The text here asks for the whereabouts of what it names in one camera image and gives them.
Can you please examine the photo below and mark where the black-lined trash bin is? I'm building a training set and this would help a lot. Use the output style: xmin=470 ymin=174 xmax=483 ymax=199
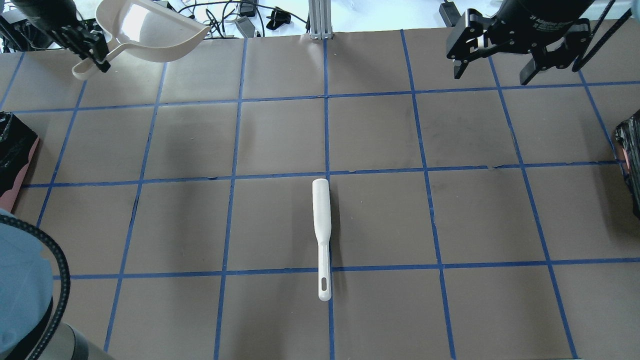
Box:
xmin=612 ymin=111 xmax=640 ymax=218
xmin=0 ymin=111 xmax=40 ymax=213

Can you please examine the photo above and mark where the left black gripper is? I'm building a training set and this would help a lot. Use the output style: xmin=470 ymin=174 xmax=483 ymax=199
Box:
xmin=12 ymin=0 xmax=111 ymax=73

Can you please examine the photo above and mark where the aluminium frame post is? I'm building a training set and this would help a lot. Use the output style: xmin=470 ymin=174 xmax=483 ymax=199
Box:
xmin=307 ymin=0 xmax=334 ymax=40

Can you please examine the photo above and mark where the white hand brush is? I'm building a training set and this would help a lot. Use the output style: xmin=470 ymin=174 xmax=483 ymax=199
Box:
xmin=311 ymin=178 xmax=332 ymax=302

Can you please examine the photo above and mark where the right black-lined trash bin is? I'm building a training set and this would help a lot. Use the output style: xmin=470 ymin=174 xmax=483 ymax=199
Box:
xmin=612 ymin=111 xmax=640 ymax=218

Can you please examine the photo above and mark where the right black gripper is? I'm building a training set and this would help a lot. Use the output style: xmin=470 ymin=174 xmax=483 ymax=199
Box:
xmin=445 ymin=0 xmax=593 ymax=85

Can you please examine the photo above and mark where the left black-lined trash bin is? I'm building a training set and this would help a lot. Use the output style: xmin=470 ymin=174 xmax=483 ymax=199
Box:
xmin=0 ymin=111 xmax=40 ymax=213

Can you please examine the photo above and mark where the white plastic dustpan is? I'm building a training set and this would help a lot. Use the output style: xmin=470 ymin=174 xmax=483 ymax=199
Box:
xmin=94 ymin=0 xmax=211 ymax=64

